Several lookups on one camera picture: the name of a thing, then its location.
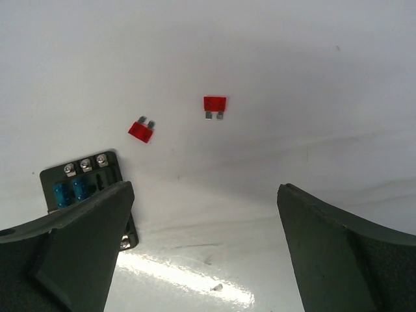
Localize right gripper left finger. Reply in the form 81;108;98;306
1;181;135;311

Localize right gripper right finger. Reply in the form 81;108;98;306
277;184;415;311

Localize blue fuse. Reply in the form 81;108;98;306
71;178;90;202
53;183;72;209

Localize black fuse box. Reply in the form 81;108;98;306
39;149;140;251

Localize red fuse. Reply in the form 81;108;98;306
203;96;228;120
128;116;155;144

